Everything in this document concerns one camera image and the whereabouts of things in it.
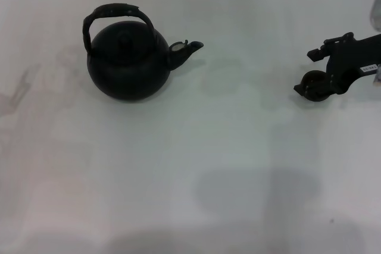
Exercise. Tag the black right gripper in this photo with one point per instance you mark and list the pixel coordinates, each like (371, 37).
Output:
(348, 57)

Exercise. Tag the silver cylindrical connector plug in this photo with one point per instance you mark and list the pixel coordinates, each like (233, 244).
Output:
(378, 75)

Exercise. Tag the small dark teacup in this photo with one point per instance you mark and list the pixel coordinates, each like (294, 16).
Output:
(311, 75)

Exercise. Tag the black round teapot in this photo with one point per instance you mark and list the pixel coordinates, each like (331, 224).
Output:
(128, 69)

